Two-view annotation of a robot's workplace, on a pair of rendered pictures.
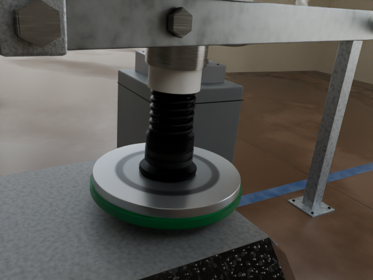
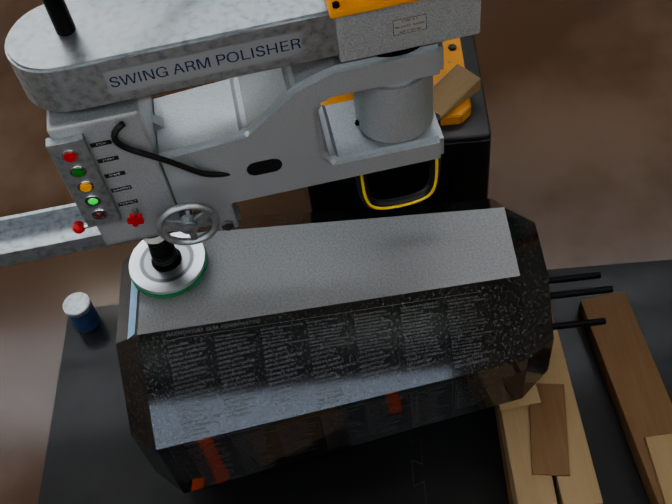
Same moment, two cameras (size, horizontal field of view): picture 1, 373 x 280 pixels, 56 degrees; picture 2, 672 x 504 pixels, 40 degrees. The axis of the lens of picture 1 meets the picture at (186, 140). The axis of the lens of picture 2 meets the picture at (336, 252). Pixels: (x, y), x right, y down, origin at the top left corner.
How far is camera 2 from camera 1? 2.60 m
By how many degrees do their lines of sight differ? 98
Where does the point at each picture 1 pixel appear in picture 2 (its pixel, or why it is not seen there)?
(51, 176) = (218, 311)
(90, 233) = (215, 259)
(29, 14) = not seen: hidden behind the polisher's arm
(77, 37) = not seen: hidden behind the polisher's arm
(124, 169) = (187, 263)
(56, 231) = (228, 263)
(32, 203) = (233, 287)
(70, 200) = (215, 284)
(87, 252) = (220, 248)
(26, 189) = (233, 300)
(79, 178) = (203, 305)
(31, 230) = (237, 267)
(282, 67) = not seen: outside the picture
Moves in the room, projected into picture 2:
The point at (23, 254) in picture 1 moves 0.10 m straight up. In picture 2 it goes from (243, 254) to (236, 233)
